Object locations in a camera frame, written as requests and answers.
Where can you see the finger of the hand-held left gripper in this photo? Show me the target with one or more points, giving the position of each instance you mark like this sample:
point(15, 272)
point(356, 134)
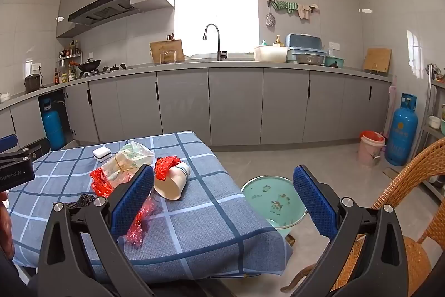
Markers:
point(33, 151)
point(7, 143)

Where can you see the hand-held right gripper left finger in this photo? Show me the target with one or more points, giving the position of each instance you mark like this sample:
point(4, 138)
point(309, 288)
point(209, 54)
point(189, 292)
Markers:
point(134, 199)

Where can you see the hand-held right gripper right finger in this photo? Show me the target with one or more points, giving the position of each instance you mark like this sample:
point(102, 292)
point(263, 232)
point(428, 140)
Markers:
point(314, 203)

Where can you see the person's left hand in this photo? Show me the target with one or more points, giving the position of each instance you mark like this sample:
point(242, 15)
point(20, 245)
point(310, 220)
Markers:
point(5, 231)

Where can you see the red transparent plastic wrapper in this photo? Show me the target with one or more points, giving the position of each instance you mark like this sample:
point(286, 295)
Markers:
point(142, 221)

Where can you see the small blue gas cylinder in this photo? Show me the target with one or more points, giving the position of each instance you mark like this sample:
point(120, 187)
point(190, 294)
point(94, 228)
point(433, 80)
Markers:
point(52, 126)

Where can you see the crumpled red plastic wrapper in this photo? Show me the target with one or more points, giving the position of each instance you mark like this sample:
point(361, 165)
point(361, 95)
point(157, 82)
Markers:
point(100, 182)
point(165, 166)

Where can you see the white paper cup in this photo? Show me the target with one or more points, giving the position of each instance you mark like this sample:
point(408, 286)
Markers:
point(173, 184)

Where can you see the clear plastic bag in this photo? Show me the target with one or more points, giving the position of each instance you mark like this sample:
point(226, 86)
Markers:
point(134, 156)

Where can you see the white and black sponge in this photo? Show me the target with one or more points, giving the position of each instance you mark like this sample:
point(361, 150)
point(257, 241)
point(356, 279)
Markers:
point(102, 151)

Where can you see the blue plaid tablecloth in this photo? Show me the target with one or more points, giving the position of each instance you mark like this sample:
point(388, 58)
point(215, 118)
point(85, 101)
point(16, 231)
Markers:
point(194, 213)

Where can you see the dark rice cooker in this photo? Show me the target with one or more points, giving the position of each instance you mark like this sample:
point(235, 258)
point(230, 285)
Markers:
point(32, 83)

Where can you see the pink bucket with red bag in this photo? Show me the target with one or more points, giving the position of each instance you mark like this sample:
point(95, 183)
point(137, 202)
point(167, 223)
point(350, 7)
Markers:
point(370, 152)

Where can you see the dark sauce bottle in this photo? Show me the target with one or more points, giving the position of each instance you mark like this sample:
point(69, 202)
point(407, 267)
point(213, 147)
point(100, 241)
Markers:
point(56, 77)

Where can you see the glass jar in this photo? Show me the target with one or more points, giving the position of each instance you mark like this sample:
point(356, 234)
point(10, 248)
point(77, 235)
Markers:
point(64, 78)

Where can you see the black wok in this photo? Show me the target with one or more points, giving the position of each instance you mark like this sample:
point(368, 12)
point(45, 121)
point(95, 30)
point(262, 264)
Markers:
point(89, 65)

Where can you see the spice rack with bottles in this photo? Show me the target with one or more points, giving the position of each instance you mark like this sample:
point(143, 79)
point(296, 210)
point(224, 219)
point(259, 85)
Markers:
point(69, 53)

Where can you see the large blue gas cylinder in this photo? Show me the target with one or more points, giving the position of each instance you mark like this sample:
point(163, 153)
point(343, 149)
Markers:
point(401, 133)

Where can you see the gas stove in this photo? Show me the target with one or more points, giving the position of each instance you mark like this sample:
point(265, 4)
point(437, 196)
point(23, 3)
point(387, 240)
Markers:
point(111, 68)

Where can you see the wicker chair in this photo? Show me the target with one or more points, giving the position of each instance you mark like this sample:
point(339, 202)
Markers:
point(413, 258)

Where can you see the grey kitchen counter cabinets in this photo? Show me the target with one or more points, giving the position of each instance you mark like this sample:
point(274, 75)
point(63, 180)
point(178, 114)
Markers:
point(236, 105)

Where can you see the metal shelf rack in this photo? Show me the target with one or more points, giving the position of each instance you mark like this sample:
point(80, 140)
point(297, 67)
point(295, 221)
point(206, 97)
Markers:
point(434, 130)

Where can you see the green plastic basket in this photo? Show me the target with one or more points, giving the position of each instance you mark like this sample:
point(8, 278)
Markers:
point(335, 61)

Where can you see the white bowl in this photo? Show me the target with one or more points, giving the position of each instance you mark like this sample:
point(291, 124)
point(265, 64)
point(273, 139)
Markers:
point(434, 122)

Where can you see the white plastic container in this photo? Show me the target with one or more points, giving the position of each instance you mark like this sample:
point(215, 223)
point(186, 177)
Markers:
point(269, 54)

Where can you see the cardboard box on counter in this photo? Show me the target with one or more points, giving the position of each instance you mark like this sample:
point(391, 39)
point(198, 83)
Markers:
point(167, 47)

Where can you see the black range hood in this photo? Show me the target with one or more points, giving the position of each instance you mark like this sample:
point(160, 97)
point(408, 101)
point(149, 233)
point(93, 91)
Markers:
point(100, 10)

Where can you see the plain bamboo cutting board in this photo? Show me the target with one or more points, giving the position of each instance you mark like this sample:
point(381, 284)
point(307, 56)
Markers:
point(377, 59)

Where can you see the blue dish rack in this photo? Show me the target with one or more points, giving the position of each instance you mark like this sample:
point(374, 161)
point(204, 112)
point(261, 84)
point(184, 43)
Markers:
point(302, 41)

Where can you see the yellow soap bottle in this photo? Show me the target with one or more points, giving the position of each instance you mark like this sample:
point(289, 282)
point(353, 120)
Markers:
point(278, 42)

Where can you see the kitchen faucet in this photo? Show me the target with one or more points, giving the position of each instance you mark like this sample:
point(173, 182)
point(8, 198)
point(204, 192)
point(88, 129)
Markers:
point(219, 46)

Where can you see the grey hanging scrubber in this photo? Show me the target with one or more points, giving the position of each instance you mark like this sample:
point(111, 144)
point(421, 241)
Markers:
point(270, 20)

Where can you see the pink rubber gloves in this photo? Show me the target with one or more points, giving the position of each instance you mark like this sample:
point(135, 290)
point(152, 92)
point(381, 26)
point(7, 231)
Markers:
point(306, 11)

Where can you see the green striped cloth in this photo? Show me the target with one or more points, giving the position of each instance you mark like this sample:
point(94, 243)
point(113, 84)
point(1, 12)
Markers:
point(283, 5)

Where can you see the window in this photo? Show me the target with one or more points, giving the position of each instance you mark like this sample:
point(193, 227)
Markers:
point(215, 4)

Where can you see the white wall socket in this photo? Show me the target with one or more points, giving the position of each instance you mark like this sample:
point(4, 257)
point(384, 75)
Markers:
point(333, 46)
point(37, 67)

